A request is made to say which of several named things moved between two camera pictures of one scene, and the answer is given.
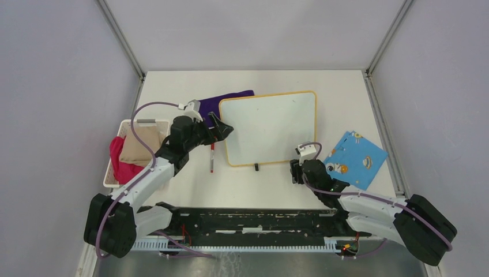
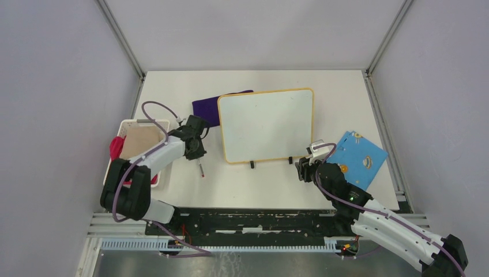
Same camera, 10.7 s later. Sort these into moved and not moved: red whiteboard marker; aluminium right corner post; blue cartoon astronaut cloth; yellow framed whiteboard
Moved: red whiteboard marker
Not moved: aluminium right corner post; blue cartoon astronaut cloth; yellow framed whiteboard
